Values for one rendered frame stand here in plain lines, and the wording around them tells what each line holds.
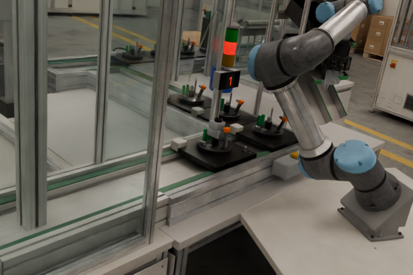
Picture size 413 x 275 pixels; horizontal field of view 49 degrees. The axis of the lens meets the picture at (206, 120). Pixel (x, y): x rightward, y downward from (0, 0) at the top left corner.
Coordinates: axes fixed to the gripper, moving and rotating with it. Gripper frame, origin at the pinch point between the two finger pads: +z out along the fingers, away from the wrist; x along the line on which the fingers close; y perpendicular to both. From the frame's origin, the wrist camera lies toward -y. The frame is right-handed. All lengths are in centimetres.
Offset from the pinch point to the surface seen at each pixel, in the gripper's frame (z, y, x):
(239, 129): 25.5, -26.9, -15.0
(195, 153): 26, -21, -49
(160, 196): 28, -6, -78
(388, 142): 123, -73, 319
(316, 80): 3.3, -14.6, 19.7
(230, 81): 3.1, -29.1, -24.0
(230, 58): -6.6, -29.7, -25.4
